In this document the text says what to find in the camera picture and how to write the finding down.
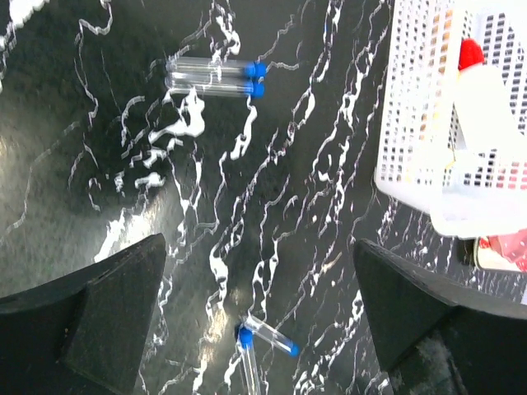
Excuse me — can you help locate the white plastic perforated basket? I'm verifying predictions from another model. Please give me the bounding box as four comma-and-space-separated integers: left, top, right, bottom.
375, 1, 526, 239

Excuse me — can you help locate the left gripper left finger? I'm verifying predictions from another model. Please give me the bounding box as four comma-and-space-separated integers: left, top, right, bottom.
1, 234, 166, 394

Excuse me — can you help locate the wooden test tube clamp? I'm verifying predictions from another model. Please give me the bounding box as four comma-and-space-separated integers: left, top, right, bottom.
398, 1, 451, 185

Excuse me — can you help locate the strawberry pattern tray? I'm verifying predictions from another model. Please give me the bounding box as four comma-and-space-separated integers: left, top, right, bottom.
473, 230, 526, 273

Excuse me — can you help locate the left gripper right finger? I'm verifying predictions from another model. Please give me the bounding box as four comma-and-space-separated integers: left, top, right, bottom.
353, 239, 526, 394

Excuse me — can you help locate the blue cap test tube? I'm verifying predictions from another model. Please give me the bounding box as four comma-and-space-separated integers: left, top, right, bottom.
238, 326, 261, 395
166, 57, 267, 79
165, 77, 265, 98
243, 315, 300, 357

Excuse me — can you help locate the wash bottle red cap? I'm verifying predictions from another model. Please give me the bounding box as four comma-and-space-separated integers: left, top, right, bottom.
454, 39, 526, 158

